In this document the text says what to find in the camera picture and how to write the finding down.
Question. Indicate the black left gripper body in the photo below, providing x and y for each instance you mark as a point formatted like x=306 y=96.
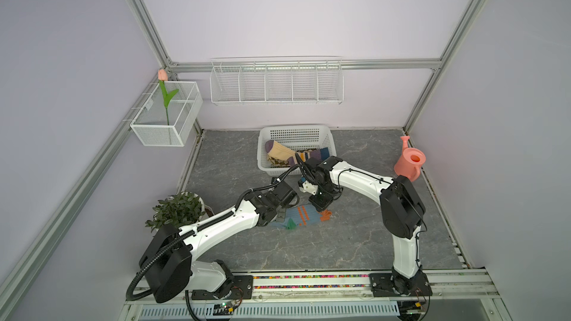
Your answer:
x=278 y=211

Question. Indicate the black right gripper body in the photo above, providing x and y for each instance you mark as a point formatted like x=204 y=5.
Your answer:
x=322 y=197

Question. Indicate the blue green orange sock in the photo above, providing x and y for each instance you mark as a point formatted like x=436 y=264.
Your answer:
x=297 y=217

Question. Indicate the beige purple striped sock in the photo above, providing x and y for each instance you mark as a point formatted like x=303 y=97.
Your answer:
x=282 y=156

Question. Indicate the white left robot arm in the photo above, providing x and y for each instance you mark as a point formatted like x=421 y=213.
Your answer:
x=170 y=265

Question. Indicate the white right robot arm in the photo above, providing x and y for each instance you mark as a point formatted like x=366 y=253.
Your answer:
x=402 y=213

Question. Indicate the white plastic perforated basket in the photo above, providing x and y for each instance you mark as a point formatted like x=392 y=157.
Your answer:
x=301 y=139

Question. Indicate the green potted plant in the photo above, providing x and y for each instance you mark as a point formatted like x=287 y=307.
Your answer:
x=179 y=210

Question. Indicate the pink watering can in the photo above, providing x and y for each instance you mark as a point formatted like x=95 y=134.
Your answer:
x=410 y=161

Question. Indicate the pink artificial tulip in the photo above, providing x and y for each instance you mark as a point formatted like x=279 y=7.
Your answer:
x=166 y=95

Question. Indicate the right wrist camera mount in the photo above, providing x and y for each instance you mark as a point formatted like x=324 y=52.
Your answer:
x=307 y=187

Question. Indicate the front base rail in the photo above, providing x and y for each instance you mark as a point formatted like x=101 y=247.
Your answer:
x=345 y=285

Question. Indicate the white wire wall shelf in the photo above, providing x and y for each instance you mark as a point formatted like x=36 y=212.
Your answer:
x=282 y=80

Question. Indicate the white wire wall basket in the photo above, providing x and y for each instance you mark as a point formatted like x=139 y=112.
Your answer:
x=150 y=123

